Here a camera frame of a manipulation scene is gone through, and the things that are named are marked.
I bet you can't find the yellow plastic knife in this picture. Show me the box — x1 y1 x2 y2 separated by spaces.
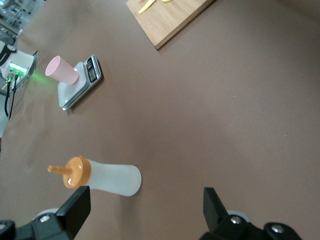
138 0 157 15

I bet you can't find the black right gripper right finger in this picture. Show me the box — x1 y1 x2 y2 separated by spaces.
201 186 302 240

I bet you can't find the black base cable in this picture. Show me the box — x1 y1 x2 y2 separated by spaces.
7 74 19 118
4 79 12 118

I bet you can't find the pink plastic cup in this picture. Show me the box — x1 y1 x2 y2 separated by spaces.
44 55 80 86

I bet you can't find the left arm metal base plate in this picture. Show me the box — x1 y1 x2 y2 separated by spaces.
0 49 39 88

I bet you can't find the brown table cover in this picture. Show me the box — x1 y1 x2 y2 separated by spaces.
0 0 320 240

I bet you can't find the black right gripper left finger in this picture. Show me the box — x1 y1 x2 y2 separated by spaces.
0 185 92 240

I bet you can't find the silver digital kitchen scale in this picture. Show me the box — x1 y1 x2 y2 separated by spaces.
57 54 104 112

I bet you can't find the wooden cutting board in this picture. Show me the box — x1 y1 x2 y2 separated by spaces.
125 0 218 50

